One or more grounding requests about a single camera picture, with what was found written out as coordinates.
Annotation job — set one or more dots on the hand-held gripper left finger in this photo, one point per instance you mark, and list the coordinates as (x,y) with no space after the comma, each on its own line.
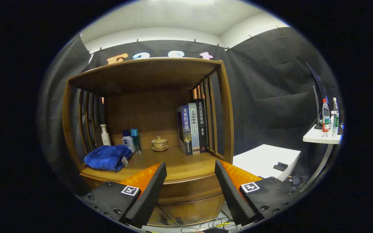
(149,197)

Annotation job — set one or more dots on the blue folded towel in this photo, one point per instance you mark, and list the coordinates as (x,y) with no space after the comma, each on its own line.
(107,158)

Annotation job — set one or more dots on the beige lidded tea cup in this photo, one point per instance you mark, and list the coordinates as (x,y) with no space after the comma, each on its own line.
(159,143)

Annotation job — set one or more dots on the wooden cabinet with slatted sides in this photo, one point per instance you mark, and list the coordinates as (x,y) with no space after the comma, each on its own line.
(147,113)

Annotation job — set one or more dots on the white low cabinet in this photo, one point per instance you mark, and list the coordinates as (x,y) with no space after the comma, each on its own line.
(259,158)

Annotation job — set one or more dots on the wooden drawer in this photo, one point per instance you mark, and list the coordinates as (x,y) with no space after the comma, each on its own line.
(189,191)

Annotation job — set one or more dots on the teal slim bottle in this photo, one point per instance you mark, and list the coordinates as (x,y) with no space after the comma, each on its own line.
(136,140)

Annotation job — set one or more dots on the water bottle with green label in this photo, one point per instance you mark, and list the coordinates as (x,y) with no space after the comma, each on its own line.
(335,118)

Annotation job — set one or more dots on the white pump bottle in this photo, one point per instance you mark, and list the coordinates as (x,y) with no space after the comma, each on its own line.
(105,137)

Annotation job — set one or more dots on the book with black spine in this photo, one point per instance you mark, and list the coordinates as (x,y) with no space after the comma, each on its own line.
(201,126)

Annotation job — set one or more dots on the book with blue spine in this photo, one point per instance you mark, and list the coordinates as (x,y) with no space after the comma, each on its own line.
(185,129)

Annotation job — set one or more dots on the white side table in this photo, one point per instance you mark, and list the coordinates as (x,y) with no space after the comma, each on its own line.
(319,136)

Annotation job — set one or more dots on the wooden countertop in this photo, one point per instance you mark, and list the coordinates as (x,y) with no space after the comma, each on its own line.
(176,161)

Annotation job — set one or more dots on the white bottle with blue cap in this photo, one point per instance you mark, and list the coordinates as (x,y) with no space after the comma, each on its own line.
(127,142)

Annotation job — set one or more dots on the black backdrop cloth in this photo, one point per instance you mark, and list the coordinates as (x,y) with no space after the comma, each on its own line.
(264,97)

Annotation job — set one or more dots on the black computer case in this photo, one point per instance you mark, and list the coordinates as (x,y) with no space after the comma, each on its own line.
(298,181)

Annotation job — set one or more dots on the water bottle with red label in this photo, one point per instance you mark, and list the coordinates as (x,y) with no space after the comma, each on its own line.
(325,118)

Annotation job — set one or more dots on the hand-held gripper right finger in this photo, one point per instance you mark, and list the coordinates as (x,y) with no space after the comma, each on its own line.
(231,194)

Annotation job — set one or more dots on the book with white spine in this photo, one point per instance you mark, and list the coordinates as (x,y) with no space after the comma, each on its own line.
(194,129)

